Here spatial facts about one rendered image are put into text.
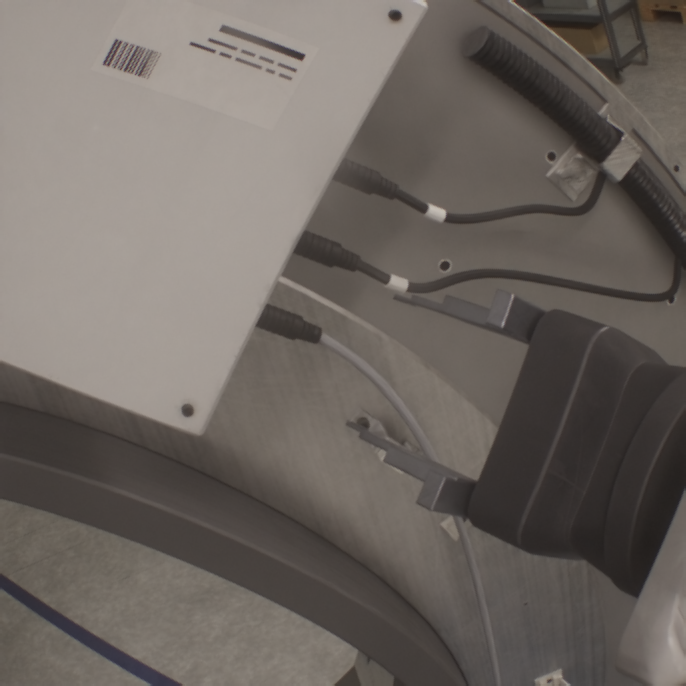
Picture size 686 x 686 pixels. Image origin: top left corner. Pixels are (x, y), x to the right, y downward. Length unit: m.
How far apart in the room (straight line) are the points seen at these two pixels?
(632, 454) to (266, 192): 0.15
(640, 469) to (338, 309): 0.26
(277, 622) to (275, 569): 2.03
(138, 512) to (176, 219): 0.18
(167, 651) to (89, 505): 2.10
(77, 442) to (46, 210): 0.19
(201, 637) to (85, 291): 2.25
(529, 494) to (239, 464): 0.25
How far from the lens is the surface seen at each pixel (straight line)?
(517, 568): 0.64
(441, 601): 0.63
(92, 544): 3.05
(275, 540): 0.53
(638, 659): 0.23
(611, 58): 5.51
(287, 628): 2.52
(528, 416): 0.33
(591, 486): 0.31
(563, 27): 5.66
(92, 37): 0.33
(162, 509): 0.49
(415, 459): 0.35
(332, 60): 0.34
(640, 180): 0.52
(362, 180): 0.45
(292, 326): 0.47
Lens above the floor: 1.72
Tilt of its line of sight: 30 degrees down
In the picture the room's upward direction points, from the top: 17 degrees counter-clockwise
